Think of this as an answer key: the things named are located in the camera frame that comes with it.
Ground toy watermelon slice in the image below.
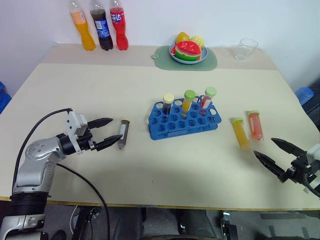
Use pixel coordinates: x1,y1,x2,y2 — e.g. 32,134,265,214
174,40,203,62

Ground black stand frame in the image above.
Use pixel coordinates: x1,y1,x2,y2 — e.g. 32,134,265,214
71,205,101,240

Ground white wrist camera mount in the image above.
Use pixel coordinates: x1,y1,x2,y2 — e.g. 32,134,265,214
305,142,320,164
64,110,89,144

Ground toy orange fruit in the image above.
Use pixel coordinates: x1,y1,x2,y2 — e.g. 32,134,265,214
175,31,192,45

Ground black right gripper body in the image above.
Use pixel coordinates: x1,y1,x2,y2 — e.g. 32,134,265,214
279,153,318,185

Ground orange tube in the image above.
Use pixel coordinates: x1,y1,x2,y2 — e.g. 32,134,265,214
230,117,252,152
181,89,197,113

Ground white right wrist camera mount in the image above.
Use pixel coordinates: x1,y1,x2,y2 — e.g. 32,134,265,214
305,142,320,164

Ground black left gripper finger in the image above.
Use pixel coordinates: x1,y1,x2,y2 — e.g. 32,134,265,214
87,117,114,130
94,134,124,152

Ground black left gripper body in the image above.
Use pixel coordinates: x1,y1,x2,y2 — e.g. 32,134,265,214
74,121,98,153

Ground dark cola bottle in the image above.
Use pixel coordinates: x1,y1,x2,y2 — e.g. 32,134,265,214
88,0,114,52

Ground orange soda bottle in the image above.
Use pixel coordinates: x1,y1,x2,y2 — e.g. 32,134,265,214
69,0,97,52

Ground blue plastic test tube rack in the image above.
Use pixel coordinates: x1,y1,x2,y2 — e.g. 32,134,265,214
146,94,223,141

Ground red soda bottle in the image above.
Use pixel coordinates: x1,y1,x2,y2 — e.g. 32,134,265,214
109,0,130,51

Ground bowl of toy fruit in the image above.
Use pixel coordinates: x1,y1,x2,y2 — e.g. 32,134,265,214
168,43,209,65

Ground thin white cable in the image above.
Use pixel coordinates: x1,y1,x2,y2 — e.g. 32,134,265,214
70,204,79,235

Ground black metal bracket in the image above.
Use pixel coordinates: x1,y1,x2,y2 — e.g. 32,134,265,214
219,211,238,240

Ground blue stacked plastic stools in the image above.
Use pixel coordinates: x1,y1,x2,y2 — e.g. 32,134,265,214
294,86,315,106

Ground blue plastic crate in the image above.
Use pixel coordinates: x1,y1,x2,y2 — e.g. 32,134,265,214
0,80,13,115

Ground toy yellow fruit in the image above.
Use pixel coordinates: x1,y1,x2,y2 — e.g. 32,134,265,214
190,35,207,50

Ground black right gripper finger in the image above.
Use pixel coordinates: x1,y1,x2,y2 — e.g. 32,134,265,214
270,137,306,158
253,150,286,180

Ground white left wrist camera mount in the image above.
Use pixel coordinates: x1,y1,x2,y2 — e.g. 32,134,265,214
64,110,89,144

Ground green silicone mat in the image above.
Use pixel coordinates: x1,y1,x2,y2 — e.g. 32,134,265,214
151,45,218,72

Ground clear plastic cup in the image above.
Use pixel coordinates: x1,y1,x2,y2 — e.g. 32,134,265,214
233,37,259,62

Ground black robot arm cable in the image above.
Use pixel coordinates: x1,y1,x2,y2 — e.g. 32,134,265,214
301,171,320,199
12,107,73,195
56,163,111,240

